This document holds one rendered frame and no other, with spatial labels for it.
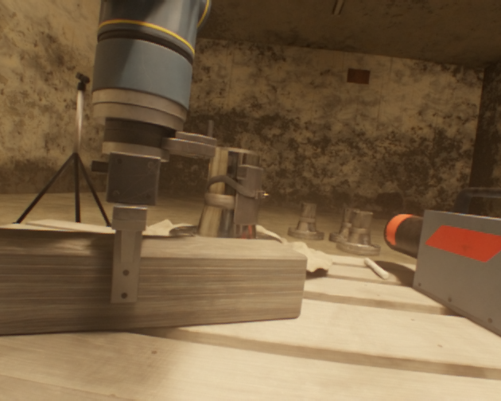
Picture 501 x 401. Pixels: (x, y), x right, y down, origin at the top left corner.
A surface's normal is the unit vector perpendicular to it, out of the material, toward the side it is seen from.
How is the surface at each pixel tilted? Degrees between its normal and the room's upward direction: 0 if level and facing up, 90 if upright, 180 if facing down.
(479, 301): 90
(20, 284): 90
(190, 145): 90
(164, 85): 90
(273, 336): 0
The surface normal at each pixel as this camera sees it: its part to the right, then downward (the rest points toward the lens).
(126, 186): 0.37, 0.10
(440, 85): -0.05, 0.06
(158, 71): 0.58, 0.11
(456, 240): -0.99, -0.11
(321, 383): 0.11, -0.99
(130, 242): 0.26, 0.58
